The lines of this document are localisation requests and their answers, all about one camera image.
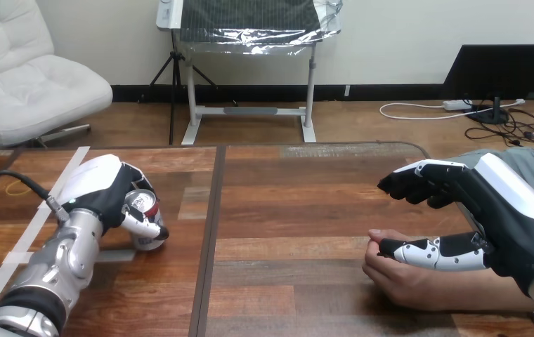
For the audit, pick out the person's hand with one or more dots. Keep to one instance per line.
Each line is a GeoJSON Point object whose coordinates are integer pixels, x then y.
{"type": "Point", "coordinates": [397, 283]}

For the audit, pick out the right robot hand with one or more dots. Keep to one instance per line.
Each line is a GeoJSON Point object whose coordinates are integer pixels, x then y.
{"type": "Point", "coordinates": [509, 218]}

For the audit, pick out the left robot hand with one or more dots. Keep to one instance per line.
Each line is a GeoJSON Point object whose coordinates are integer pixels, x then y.
{"type": "Point", "coordinates": [94, 186]}

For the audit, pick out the red and white drink can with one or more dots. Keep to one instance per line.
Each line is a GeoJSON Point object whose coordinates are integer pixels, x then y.
{"type": "Point", "coordinates": [148, 211]}

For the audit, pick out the person's forearm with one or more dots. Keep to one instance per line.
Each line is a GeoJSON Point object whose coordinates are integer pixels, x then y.
{"type": "Point", "coordinates": [481, 290]}

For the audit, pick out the dark screen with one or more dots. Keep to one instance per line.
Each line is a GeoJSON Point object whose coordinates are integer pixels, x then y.
{"type": "Point", "coordinates": [504, 65]}

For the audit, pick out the white power strip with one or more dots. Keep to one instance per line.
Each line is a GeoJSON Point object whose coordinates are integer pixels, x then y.
{"type": "Point", "coordinates": [455, 105]}

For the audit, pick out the white cushioned chair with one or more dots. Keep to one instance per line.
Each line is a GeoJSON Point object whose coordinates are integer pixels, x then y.
{"type": "Point", "coordinates": [25, 88]}

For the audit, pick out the black tripod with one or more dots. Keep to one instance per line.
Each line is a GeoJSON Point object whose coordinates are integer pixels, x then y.
{"type": "Point", "coordinates": [173, 93]}

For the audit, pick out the white desk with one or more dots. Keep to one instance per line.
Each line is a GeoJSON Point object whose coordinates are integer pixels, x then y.
{"type": "Point", "coordinates": [248, 111]}

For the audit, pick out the foil sheet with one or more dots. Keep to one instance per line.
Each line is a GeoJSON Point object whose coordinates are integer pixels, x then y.
{"type": "Point", "coordinates": [257, 37]}

